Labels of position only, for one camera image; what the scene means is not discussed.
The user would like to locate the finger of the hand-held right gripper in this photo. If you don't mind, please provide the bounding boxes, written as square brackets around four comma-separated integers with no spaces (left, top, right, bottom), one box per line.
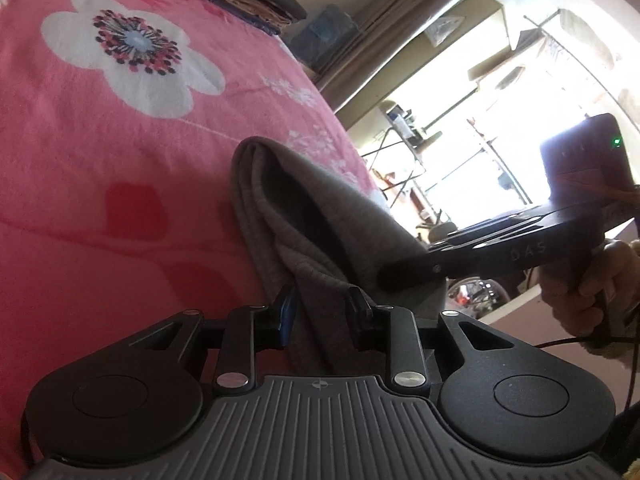
[377,205,551,292]

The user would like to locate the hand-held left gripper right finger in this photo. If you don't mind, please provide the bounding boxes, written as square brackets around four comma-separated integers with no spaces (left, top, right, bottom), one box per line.
[344,285,516,397]

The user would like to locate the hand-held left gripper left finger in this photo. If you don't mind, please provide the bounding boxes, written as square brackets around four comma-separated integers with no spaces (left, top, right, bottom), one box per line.
[129,285,299,397]

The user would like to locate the grey sweatpants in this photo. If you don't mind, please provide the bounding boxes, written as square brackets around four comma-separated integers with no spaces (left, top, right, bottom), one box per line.
[230,137,449,377]

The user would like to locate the person's right hand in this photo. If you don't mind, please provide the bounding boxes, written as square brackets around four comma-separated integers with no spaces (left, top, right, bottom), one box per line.
[540,240,635,347]

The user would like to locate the folding table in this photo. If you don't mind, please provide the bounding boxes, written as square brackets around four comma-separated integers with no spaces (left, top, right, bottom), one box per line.
[360,105,444,208]

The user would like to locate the hanging beige garment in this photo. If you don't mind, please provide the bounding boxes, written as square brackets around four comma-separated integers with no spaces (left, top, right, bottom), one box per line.
[559,7,619,71]

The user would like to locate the hanging plastic bag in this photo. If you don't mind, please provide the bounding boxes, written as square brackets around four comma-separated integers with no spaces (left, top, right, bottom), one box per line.
[425,10,471,49]

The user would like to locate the pink floral blanket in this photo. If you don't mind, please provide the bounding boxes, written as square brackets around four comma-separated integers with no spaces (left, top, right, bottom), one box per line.
[0,0,396,480]

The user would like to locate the grey curtain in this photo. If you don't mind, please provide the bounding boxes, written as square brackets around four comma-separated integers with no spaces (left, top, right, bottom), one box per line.
[320,0,493,111]

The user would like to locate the tan folded cloth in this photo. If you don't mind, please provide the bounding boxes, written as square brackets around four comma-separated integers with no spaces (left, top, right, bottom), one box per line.
[220,0,292,29]

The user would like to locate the navy folded cloth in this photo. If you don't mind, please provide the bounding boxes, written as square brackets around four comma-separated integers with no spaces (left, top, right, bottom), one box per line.
[204,0,282,37]

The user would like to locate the black cable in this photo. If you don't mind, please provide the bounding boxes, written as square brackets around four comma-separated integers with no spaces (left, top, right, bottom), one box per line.
[530,290,640,413]

